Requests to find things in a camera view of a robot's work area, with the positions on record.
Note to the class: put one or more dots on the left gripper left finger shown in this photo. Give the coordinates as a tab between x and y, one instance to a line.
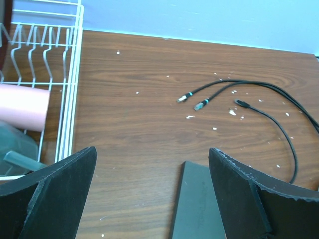
48	203

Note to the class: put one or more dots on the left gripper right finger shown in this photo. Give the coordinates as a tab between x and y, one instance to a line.
254	205

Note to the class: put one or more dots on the black network switch box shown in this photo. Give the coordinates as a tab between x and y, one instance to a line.
196	214

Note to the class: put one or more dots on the dark teal cup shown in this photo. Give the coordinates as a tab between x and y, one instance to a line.
18	152

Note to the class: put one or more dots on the pink cup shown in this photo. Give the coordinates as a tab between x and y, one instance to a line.
24	107

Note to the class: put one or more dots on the black tablet in rack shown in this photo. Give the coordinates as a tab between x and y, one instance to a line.
5	22

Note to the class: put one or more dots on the white wire dish rack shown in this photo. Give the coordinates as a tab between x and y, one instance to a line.
43	52

